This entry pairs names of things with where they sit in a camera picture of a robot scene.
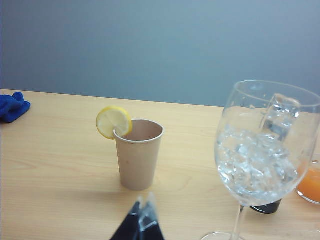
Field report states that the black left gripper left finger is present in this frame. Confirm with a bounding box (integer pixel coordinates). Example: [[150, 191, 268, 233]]
[[109, 195, 144, 240]]

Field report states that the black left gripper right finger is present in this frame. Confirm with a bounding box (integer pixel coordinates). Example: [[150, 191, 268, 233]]
[[138, 191, 166, 240]]

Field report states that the clear cup with orange juice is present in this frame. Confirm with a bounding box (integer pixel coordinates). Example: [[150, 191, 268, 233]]
[[295, 153, 320, 203]]

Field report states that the beige paper cup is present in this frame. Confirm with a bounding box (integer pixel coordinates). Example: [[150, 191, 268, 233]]
[[112, 118, 165, 192]]

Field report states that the yellow lemon slice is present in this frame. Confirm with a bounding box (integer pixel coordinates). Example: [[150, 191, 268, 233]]
[[96, 105, 133, 140]]

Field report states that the clear wine glass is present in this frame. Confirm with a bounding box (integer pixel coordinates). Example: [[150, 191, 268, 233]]
[[201, 79, 320, 240]]

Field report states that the blue cloth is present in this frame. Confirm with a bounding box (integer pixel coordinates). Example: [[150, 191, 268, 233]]
[[0, 91, 32, 124]]

